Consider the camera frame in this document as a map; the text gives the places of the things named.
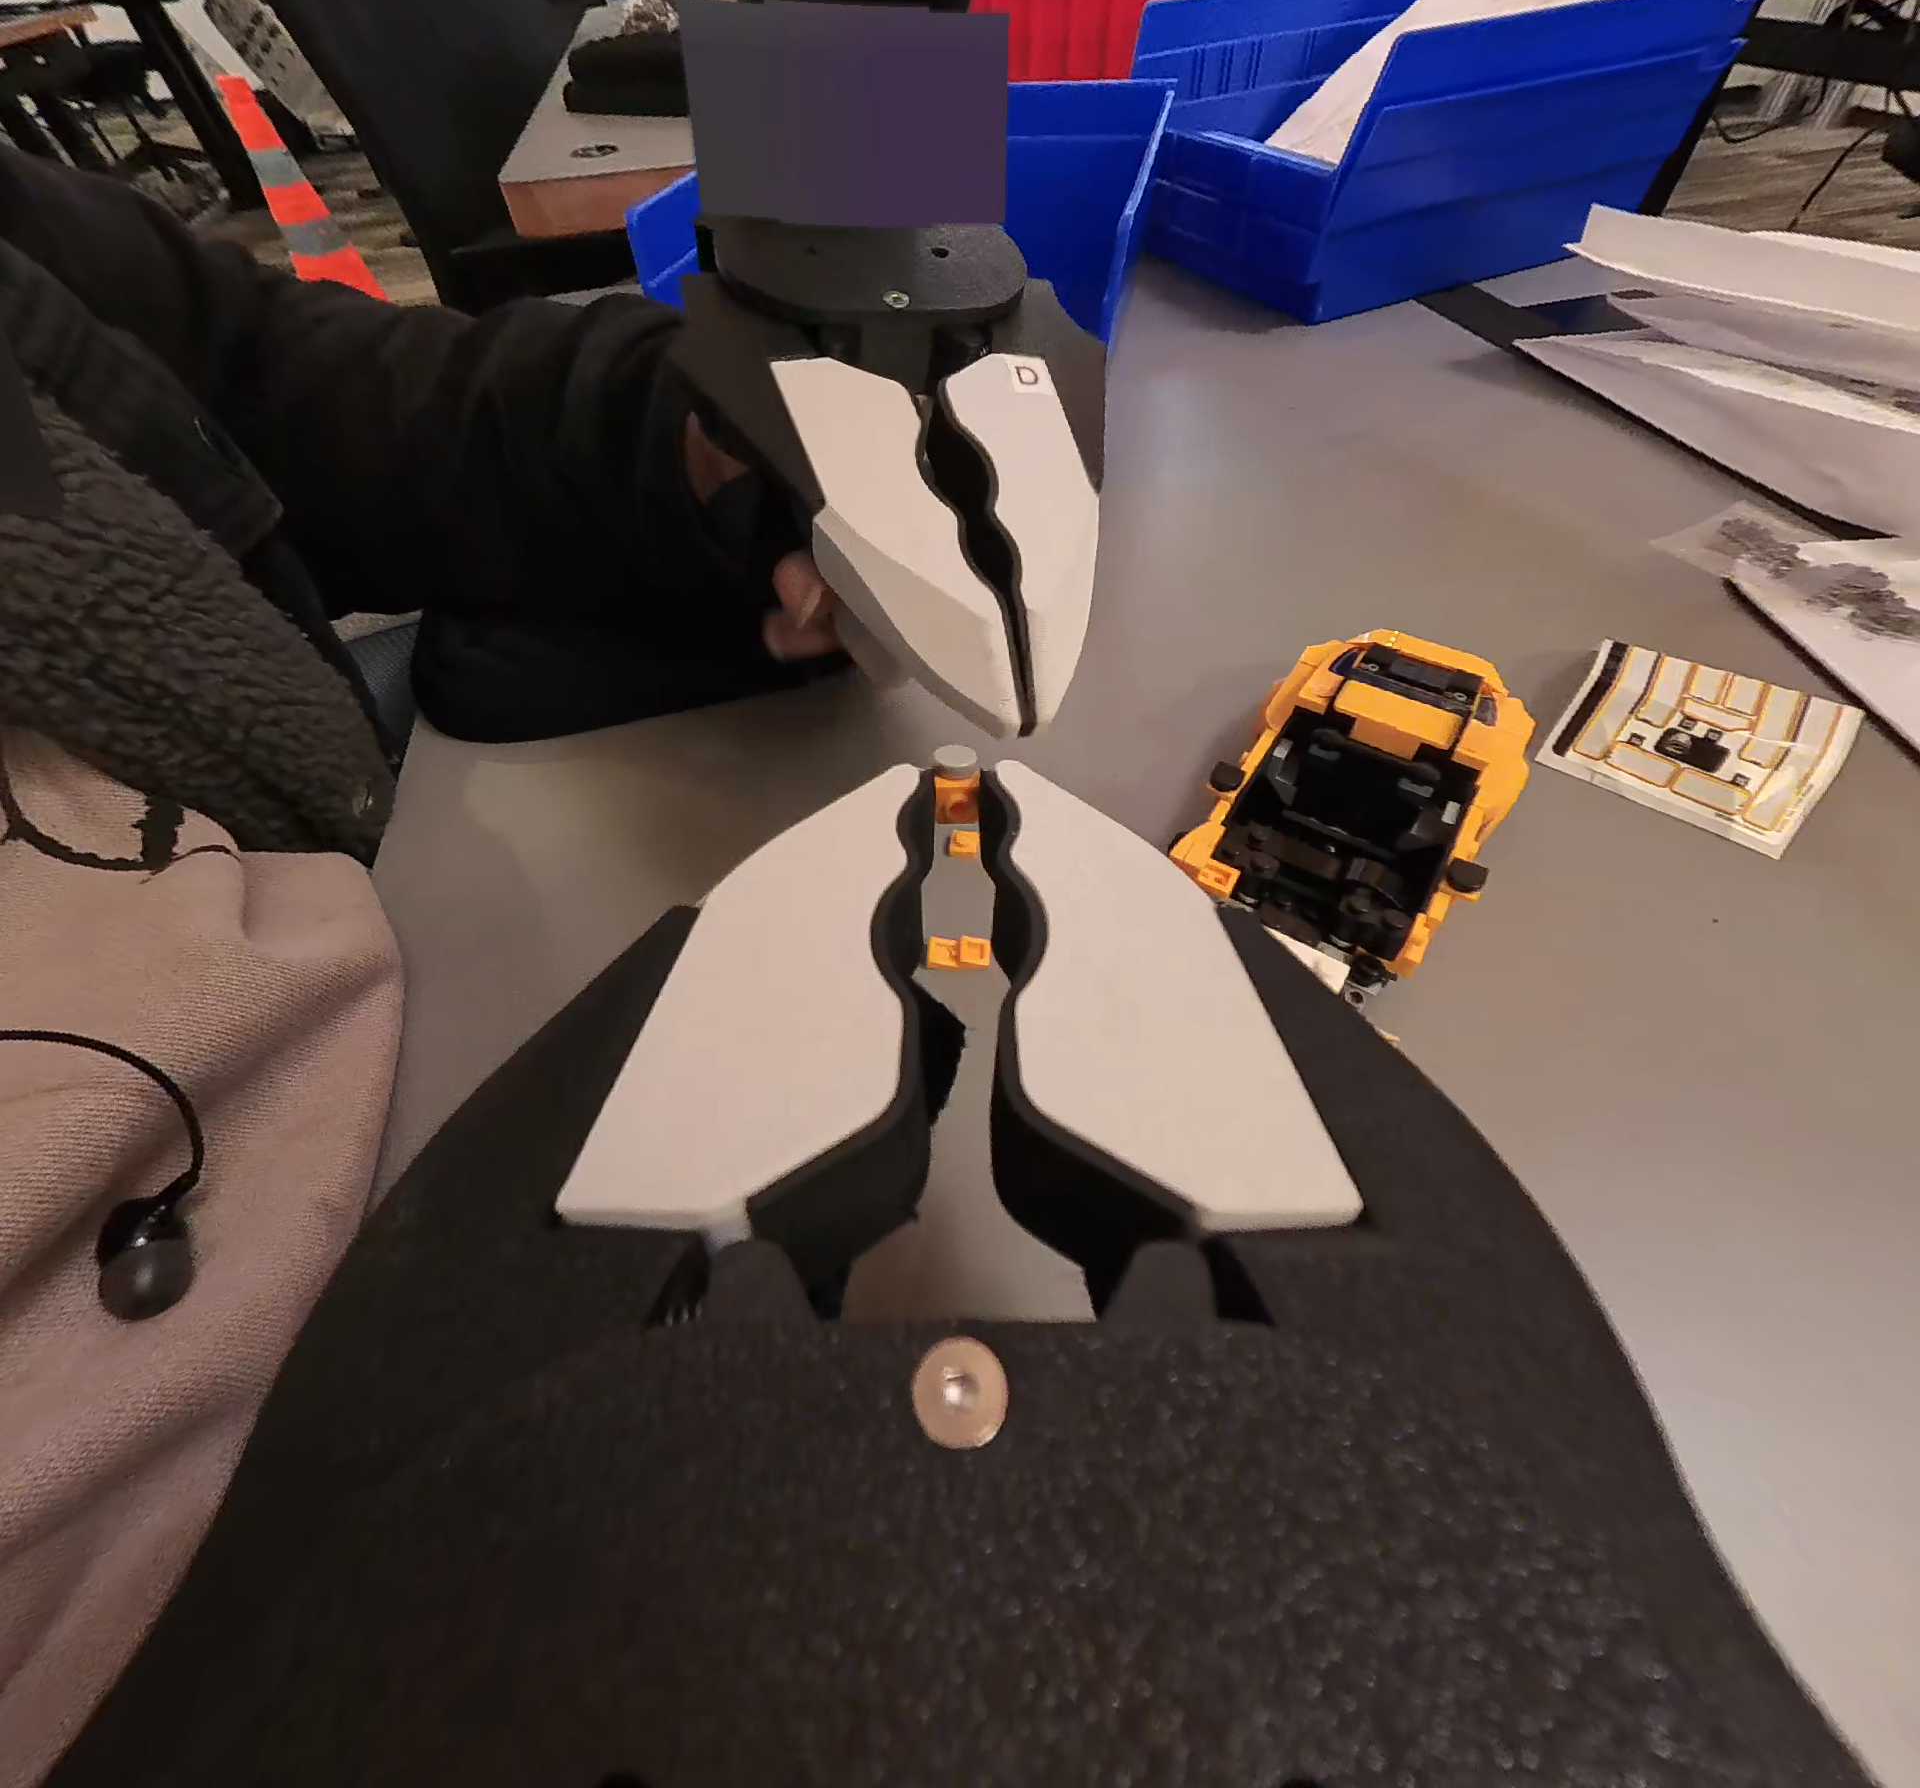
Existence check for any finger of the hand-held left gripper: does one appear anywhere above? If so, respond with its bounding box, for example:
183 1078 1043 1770
930 354 1101 742
769 354 1033 742

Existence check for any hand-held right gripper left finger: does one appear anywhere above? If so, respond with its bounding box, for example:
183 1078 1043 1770
554 765 924 1242

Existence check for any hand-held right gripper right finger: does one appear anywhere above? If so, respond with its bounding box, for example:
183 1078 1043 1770
986 760 1366 1232

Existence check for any blue plastic storage bin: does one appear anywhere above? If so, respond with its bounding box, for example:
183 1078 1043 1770
627 80 1181 350
1127 0 1786 329

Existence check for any orange lego car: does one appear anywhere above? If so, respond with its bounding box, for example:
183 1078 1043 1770
1169 631 1540 1017

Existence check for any person's left hand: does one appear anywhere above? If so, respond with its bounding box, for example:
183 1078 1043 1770
763 550 844 665

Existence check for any dark folded cloth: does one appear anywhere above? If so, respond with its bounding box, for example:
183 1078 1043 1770
563 17 692 116

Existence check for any orange traffic cone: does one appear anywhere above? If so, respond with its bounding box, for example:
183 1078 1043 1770
214 75 390 306

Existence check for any white sticker sheet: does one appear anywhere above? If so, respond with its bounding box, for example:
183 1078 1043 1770
1536 638 1864 861

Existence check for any clear plastic bag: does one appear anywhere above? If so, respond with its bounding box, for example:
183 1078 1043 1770
1649 501 1920 650

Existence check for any beige hoodie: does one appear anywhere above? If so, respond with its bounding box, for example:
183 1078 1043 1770
0 728 406 1788

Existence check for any white rounded base board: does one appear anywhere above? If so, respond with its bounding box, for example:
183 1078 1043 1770
1732 544 1920 755

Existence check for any black wired earphone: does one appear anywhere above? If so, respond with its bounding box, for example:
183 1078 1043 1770
0 1032 206 1322

